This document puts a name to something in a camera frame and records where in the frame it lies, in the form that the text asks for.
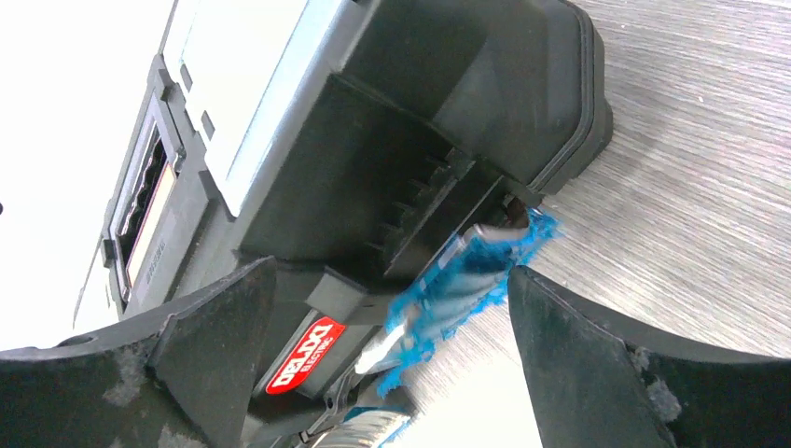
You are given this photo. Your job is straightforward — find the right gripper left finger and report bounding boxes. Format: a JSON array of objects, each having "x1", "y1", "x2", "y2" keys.
[{"x1": 1, "y1": 258, "x2": 277, "y2": 447}]

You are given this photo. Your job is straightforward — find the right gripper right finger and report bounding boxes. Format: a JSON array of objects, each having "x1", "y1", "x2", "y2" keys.
[{"x1": 507, "y1": 266, "x2": 790, "y2": 447}]

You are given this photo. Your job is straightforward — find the black plastic toolbox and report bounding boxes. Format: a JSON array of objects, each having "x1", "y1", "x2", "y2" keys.
[{"x1": 73, "y1": 1, "x2": 612, "y2": 447}]

